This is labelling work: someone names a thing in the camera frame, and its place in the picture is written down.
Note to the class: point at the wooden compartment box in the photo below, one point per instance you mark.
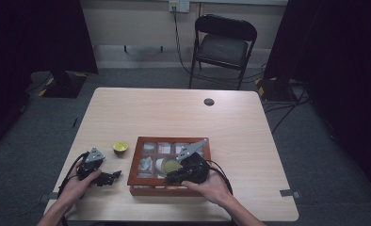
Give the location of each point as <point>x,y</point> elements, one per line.
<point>136,185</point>

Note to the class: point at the round table grommet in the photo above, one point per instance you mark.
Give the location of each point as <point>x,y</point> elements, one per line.
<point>209,102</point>

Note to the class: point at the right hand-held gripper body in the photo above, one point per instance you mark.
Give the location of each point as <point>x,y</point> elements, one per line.
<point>194,171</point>

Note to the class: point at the black folding chair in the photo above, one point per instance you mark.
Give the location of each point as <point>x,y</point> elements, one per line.
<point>222,47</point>

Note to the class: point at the white wall socket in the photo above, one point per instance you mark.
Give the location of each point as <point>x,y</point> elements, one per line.
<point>179,5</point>

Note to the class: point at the black curtain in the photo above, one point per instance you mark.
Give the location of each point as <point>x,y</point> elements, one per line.
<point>23,62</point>
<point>340,78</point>

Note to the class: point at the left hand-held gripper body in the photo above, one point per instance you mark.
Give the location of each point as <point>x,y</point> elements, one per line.
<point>91,166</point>

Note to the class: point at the person's left hand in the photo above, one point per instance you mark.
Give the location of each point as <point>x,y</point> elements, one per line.
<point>73,188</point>

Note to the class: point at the grey tape strip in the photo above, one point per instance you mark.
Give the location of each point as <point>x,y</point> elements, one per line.
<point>289,193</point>
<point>48,196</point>

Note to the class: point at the white packet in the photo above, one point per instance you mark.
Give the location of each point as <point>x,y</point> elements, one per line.
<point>179,147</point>
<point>164,148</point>
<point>149,148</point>
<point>146,164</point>

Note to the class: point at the person's right hand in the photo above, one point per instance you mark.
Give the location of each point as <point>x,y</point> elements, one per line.
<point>213,190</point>

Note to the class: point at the yellow capsule cup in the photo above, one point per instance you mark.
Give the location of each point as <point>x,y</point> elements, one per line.
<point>120,147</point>

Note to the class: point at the black stand base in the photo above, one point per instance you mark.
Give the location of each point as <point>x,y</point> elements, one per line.
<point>273,89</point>
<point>64,86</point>

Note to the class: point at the white capsule with green lid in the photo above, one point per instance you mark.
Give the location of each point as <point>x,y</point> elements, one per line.
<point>169,166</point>

